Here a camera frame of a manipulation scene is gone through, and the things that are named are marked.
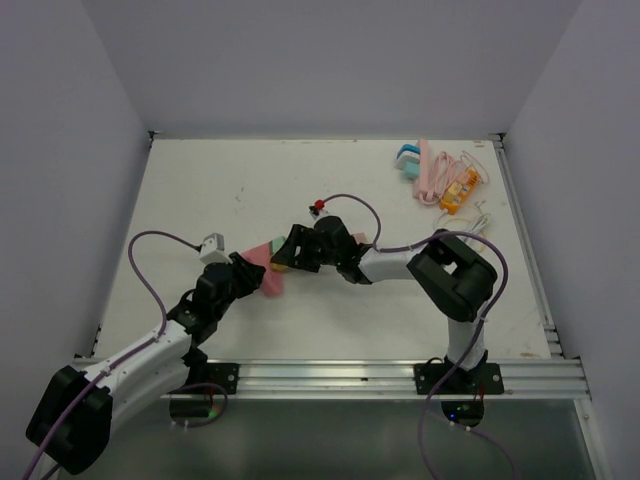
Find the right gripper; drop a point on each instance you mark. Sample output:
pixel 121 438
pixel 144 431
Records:
pixel 300 236

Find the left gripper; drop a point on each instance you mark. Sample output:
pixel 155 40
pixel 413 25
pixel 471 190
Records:
pixel 250 276

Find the pink triangular socket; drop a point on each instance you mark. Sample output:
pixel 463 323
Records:
pixel 272 284

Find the pink power strip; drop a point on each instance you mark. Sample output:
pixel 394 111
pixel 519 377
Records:
pixel 436 174

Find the teal usb charger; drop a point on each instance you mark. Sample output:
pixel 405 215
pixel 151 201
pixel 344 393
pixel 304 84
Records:
pixel 411 171

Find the white adapter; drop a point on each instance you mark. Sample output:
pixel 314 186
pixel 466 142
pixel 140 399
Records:
pixel 406 157

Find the blue adapter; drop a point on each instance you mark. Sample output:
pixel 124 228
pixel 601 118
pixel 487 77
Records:
pixel 408 148

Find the green plug cube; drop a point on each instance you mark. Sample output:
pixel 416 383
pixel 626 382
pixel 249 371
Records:
pixel 276 244

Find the pink brown plug cube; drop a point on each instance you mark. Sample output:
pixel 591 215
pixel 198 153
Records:
pixel 360 237

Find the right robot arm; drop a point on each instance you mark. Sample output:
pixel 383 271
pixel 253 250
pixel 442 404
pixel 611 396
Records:
pixel 462 274

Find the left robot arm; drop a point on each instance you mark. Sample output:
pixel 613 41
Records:
pixel 82 409

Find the orange power strip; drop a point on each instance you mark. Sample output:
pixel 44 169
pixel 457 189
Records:
pixel 452 204

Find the yellow charger on orange strip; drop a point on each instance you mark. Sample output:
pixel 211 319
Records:
pixel 455 189

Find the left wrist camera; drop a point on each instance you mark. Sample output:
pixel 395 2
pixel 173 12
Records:
pixel 212 249

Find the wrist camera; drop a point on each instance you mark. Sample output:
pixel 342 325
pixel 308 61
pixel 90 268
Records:
pixel 212 249
pixel 318 210

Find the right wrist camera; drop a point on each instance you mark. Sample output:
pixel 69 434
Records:
pixel 318 210

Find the aluminium frame rail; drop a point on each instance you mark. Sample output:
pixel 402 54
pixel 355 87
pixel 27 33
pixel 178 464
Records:
pixel 554 379

